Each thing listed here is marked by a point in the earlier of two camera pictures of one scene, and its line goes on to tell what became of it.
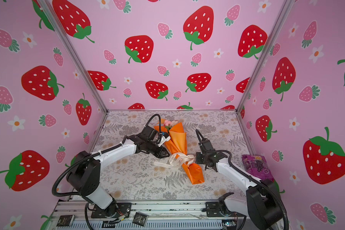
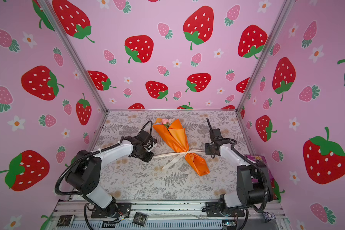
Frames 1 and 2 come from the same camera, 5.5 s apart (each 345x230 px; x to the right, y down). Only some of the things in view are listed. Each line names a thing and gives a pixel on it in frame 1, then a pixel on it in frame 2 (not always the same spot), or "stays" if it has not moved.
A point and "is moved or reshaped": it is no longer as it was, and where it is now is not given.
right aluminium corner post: x=282 y=18 stays
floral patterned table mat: x=136 y=177 stays
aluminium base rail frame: x=77 y=215 stays
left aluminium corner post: x=47 y=6 stays
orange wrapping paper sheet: x=178 y=141 is moved or reshaped
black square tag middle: x=140 y=219 stays
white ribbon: x=177 y=159 is moved or reshaped
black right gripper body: x=200 y=158 → x=208 y=148
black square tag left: x=65 y=220 stays
